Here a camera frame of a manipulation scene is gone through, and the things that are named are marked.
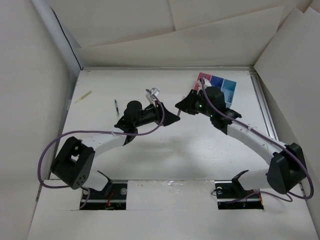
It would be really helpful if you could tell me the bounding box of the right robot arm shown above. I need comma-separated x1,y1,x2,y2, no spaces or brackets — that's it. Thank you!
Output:
175,86,309,197

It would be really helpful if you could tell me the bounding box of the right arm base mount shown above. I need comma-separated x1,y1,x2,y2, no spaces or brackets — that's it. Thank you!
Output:
211,170,264,210

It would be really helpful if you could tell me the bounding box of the purple drawer box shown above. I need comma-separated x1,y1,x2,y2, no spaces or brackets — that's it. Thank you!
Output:
210,75,224,89

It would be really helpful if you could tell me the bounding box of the pink drawer box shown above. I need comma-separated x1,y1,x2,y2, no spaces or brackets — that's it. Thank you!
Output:
193,72,212,91

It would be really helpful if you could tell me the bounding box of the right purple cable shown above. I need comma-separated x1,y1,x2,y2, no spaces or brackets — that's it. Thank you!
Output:
198,77,315,203

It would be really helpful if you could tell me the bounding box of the yellow highlighter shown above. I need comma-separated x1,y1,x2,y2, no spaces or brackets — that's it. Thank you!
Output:
74,90,92,104

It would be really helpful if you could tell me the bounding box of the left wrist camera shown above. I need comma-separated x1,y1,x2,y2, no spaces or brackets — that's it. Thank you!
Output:
145,87,160,106

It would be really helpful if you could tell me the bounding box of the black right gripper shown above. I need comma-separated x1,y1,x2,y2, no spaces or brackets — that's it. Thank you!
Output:
175,89,215,118

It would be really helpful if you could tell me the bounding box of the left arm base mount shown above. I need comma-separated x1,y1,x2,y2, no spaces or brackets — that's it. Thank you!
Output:
79,171,128,211

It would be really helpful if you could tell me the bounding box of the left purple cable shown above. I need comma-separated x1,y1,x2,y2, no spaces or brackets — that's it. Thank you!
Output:
37,92,166,210

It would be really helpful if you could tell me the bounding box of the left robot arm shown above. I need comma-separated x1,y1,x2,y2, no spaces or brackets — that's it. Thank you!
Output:
51,100,181,199

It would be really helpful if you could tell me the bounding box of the green cap gel pen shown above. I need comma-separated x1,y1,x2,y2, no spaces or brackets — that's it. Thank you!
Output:
114,99,120,117

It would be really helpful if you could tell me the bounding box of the purple cable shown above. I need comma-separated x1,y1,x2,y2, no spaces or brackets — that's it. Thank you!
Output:
198,77,315,203
37,92,166,210

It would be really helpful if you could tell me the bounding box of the aluminium rail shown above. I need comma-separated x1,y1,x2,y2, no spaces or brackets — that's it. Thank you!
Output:
249,71,279,140

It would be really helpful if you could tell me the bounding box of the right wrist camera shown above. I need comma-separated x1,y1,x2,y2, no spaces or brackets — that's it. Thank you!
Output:
199,78,212,90

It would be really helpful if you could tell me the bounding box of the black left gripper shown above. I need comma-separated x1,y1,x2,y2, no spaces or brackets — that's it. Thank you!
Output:
134,100,179,128

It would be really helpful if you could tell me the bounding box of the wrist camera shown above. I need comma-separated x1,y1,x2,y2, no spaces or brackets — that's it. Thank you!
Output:
145,87,160,106
199,78,212,90

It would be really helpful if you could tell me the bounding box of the light blue drawer box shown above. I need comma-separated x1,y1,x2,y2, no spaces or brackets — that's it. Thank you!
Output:
221,79,237,108

